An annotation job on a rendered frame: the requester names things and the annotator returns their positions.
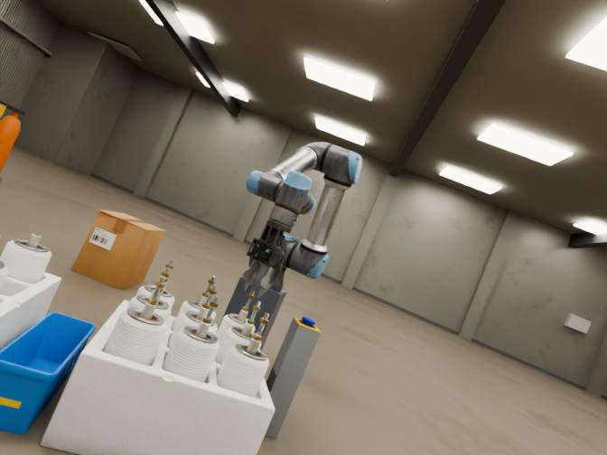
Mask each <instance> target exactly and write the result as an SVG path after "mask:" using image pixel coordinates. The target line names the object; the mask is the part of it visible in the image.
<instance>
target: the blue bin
mask: <svg viewBox="0 0 607 455"><path fill-rule="evenodd" d="M95 328H96V325H95V324H93V323H90V322H87V321H84V320H79V319H76V318H73V317H71V316H68V315H64V314H61V313H58V312H51V313H49V314H48V315H47V316H45V317H44V318H43V319H41V320H40V321H38V322H37V323H36V324H34V325H33V326H32V327H31V328H29V329H28V330H27V331H26V332H24V333H23V334H22V335H20V336H19V337H17V338H16V339H14V340H13V341H12V342H10V343H9V344H8V345H6V346H5V347H4V348H2V349H1V350H0V430H1V431H6V432H13V433H17V434H23V433H26V432H27V431H28V430H29V429H30V427H31V426H32V425H33V423H34V422H35V420H36V419H37V418H38V416H39V415H40V414H41V412H42V411H43V409H44V408H45V407H46V405H47V404H48V403H49V402H50V400H51V399H52V398H53V397H54V395H55V394H56V393H57V391H58V390H59V389H60V387H61V385H62V384H63V383H64V381H65V380H66V379H67V377H68V376H69V375H70V373H71V372H72V370H73V369H74V367H75V365H76V363H77V361H78V359H79V355H80V353H81V352H82V351H83V349H84V348H85V346H86V344H87V342H88V340H89V337H90V336H91V335H92V333H93V332H94V330H95Z"/></svg>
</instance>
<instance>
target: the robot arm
mask: <svg viewBox="0 0 607 455"><path fill-rule="evenodd" d="M361 166H362V158H361V156H360V155H359V154H358V153H354V152H353V151H349V150H346V149H343V148H340V147H338V146H335V145H332V144H328V143H312V144H306V145H304V146H302V147H300V148H299V149H297V150H296V152H295V154H294V155H293V156H291V157H289V158H288V159H286V160H285V161H283V162H281V163H279V164H278V165H277V166H276V167H274V168H272V169H271V170H269V171H268V172H265V173H263V172H260V171H252V172H251V173H250V174H249V176H248V178H247V190H248V191H249V192H251V193H253V194H255V195H256V196H259V197H261V198H264V199H267V200H271V201H273V202H274V203H275V205H274V206H273V208H272V210H271V212H270V215H269V218H270V220H268V221H267V223H266V226H265V228H264V230H263V233H262V235H261V237H260V238H259V239H257V238H254V239H253V241H252V243H251V245H250V248H249V250H248V251H247V255H248V256H250V259H249V268H248V269H247V270H245V272H244V273H243V275H242V276H243V278H244V279H245V292H247V291H248V290H249V289H250V287H251V286H252V282H254V283H257V284H259V285H260V286H261V288H260V289H259V290H258V293H257V298H258V297H260V296H261V295H263V294H264V293H265V292H266V291H267V290H268V289H271V290H274V291H277V292H281V291H282V289H283V285H284V276H285V270H286V268H289V269H292V270H294V271H296V272H297V273H299V274H303V275H305V276H307V277H310V278H313V279H316V278H318V277H319V276H320V274H321V273H322V271H323V269H324V268H325V266H326V265H327V263H328V261H329V258H330V256H329V255H327V252H328V248H327V246H326V243H327V241H328V238H329V235H330V233H331V231H332V226H333V223H334V221H335V219H336V216H337V213H338V211H339V208H340V205H341V202H342V199H343V196H344V193H345V191H346V190H348V189H350V187H351V185H352V184H356V183H357V182H358V179H359V177H360V171H361ZM311 170H316V171H318V172H323V173H324V176H323V179H324V181H325V185H324V188H323V191H322V196H321V198H320V200H319V203H318V206H317V209H316V211H315V214H314V217H313V222H312V224H311V226H310V229H309V232H308V235H307V238H306V239H304V240H302V242H301V244H300V243H298V242H299V241H298V240H299V239H298V238H296V237H290V236H288V235H284V232H287V233H289V234H290V232H291V230H292V229H291V228H293V227H294V223H295V222H297V221H298V218H297V217H298V215H299V214H303V215H305V214H308V213H310V212H312V211H313V209H314V207H315V198H314V196H313V194H312V193H311V192H310V191H309V190H310V189H311V186H312V183H313V181H312V179H311V178H310V177H308V176H306V175H304V174H303V173H304V172H308V171H311ZM253 243H254V246H253V248H252V250H251V252H249V251H250V249H251V247H252V245H253Z"/></svg>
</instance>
